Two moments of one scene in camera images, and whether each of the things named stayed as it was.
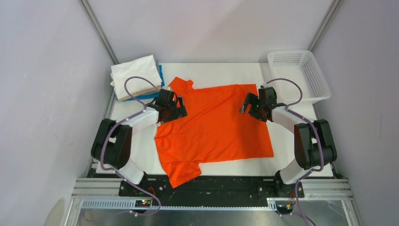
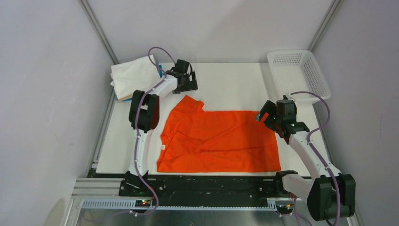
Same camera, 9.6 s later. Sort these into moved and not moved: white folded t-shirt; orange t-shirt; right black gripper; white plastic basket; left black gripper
Moved: right black gripper; left black gripper; orange t-shirt
Not moved: white folded t-shirt; white plastic basket
